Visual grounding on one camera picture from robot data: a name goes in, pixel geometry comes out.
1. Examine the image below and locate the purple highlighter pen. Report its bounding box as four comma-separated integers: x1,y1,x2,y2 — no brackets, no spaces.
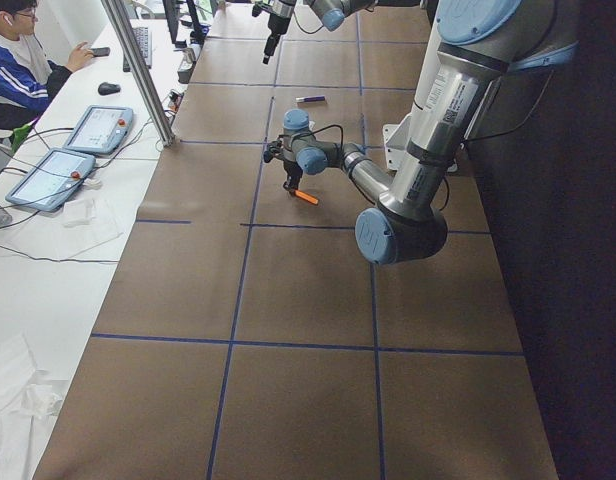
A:
295,95,326,105

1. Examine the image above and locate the aluminium frame post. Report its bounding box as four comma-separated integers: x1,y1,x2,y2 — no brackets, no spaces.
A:
101,0,175,147

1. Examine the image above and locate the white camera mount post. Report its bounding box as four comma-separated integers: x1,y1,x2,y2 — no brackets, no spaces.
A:
382,26,441,171

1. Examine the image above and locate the orange highlighter pen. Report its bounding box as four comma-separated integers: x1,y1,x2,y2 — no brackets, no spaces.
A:
291,189,319,205

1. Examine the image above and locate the blue teach pendant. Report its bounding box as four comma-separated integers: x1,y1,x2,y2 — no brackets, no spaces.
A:
5,148,96,212
63,105,134,154

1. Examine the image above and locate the near blue teach pendant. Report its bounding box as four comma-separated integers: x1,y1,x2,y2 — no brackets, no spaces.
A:
5,148,96,212

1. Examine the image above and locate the far blue teach pendant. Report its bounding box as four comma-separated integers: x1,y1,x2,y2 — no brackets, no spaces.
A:
63,105,134,154

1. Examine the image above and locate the crumpled white tissue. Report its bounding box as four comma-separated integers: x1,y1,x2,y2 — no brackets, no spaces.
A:
20,380,67,419

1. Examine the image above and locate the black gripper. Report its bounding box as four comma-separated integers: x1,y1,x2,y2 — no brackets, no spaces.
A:
283,160,303,196
263,14,283,64

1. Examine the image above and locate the black smartphone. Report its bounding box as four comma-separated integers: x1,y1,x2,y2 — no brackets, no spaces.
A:
91,47,110,57

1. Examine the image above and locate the white plastic wrapper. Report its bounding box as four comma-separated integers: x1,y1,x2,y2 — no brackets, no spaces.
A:
62,198,96,228

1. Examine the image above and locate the seated person blue jacket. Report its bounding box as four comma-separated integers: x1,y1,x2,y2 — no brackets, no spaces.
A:
0,0,94,130

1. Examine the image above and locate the black keyboard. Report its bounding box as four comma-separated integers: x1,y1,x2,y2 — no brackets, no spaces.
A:
132,26,152,69

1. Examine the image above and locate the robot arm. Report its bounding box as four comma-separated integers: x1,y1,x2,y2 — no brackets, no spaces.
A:
252,0,377,64
263,1,580,264

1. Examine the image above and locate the black computer mouse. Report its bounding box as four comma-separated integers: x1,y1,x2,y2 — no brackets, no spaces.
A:
97,82,121,96

